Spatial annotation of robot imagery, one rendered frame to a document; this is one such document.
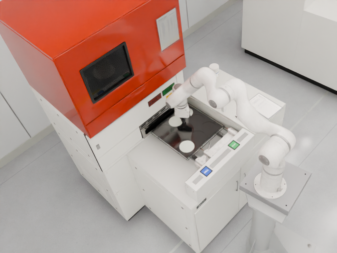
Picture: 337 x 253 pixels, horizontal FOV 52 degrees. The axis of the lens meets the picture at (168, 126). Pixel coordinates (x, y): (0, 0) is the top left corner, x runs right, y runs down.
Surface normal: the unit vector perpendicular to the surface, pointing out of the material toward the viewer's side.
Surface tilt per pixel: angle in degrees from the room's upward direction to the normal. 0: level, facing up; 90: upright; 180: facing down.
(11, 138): 90
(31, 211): 0
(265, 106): 0
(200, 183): 0
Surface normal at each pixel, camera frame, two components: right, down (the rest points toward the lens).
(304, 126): -0.13, -0.65
